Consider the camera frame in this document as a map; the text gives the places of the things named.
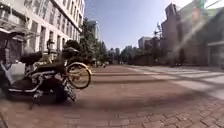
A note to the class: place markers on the distant buildings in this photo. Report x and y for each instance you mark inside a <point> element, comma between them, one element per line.
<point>131,51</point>

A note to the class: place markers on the row of trees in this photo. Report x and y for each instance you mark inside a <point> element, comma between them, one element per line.
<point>90,46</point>

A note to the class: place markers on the red brick path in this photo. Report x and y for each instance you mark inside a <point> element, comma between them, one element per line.
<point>126,100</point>

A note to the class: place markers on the parked bicycles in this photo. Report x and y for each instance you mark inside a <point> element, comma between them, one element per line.
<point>43,75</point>

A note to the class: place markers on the pale multi-storey building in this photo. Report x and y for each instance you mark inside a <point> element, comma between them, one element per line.
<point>43,25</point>

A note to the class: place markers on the pale paved road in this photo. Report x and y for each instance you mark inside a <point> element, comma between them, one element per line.
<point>193,78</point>

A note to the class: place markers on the brown brick building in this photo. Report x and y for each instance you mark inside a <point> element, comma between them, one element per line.
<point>196,35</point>

